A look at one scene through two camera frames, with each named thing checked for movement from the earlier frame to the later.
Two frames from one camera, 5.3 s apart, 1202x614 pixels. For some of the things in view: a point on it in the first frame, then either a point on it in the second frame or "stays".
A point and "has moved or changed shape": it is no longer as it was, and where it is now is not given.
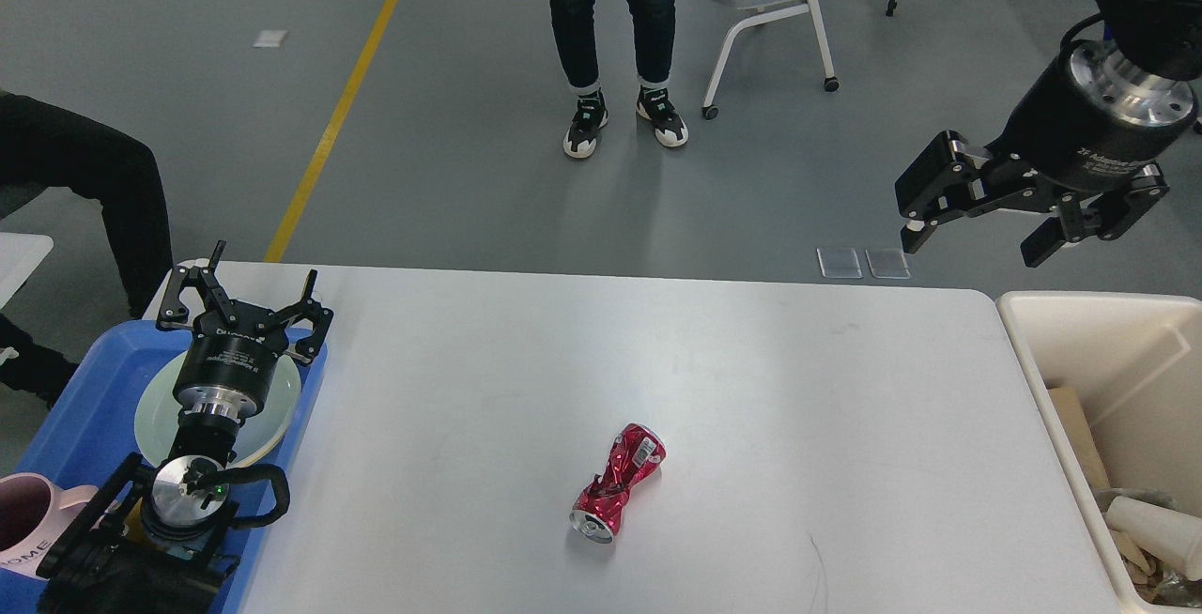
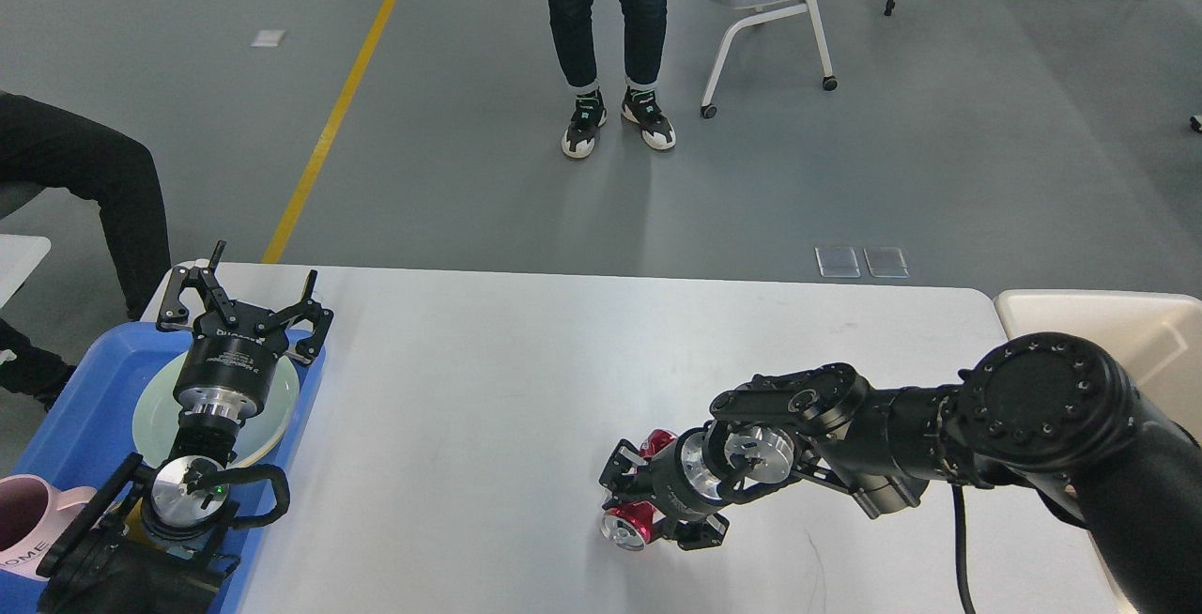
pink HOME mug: x=34 y=514 stays
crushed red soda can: x=635 y=452 has moved or changed shape
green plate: x=158 y=416 stays
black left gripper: x=227 y=369 stays
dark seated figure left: x=45 y=143 stays
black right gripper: x=1090 y=117 → x=683 y=480
